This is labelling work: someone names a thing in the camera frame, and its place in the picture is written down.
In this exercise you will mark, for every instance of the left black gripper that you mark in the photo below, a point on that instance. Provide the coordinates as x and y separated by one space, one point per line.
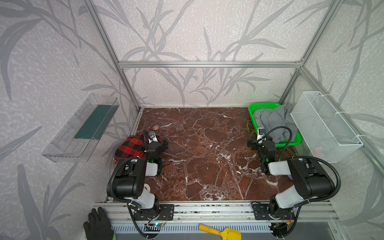
151 144

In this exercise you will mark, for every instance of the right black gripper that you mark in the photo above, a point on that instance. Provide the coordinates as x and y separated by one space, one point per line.
260 144

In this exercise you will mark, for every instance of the red black plaid shirt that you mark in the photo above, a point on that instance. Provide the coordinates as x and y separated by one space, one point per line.
133 146

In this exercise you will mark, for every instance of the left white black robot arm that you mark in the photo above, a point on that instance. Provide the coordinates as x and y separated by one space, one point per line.
127 183

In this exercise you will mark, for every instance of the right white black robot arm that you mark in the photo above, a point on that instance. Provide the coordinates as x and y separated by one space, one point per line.
314 180

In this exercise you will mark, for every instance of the grey long sleeve shirt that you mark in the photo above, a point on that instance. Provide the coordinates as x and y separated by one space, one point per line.
276 117

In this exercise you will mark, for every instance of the green plastic basket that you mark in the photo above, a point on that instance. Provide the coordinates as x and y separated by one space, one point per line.
279 136

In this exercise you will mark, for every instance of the white tape roll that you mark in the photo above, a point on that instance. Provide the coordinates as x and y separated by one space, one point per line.
147 188

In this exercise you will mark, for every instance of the yellow toy shovel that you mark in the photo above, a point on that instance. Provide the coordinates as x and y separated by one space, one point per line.
226 234

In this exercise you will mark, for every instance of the black glove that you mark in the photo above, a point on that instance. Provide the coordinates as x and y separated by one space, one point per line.
98 226

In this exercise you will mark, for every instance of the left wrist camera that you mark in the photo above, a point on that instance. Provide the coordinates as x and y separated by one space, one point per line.
152 137

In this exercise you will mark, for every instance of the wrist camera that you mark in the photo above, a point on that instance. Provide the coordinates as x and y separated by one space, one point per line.
261 135
152 137

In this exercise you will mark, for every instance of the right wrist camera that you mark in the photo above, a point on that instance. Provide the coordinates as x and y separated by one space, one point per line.
261 135

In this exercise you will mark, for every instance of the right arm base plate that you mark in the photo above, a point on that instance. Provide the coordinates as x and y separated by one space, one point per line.
272 212

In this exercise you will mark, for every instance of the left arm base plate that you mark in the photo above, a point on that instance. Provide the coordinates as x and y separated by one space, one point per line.
162 212

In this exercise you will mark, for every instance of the white wire mesh basket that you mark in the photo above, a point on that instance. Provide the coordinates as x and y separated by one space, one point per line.
324 129

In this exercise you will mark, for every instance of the aluminium front rail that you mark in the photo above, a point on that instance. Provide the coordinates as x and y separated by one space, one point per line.
219 212

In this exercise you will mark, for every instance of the clear plastic wall tray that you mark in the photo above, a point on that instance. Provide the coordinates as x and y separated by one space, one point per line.
79 137

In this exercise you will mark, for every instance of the aluminium frame crossbar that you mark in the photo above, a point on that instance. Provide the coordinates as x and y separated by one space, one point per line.
209 64

